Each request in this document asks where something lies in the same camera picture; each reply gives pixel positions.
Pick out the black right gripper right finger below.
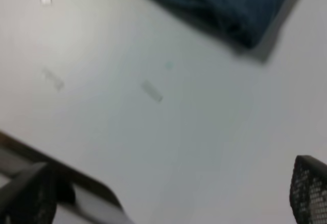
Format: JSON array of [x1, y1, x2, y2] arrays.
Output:
[[289, 155, 326, 224]]

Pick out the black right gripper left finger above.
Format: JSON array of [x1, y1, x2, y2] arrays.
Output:
[[1, 163, 57, 223]]

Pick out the children's blue denim shorts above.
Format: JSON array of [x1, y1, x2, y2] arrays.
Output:
[[152, 0, 297, 50]]

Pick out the clear tape strip lower right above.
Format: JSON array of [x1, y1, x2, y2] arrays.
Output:
[[42, 69, 64, 91]]

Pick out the clear tape strip lower middle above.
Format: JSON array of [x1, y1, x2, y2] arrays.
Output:
[[142, 80, 163, 102]]

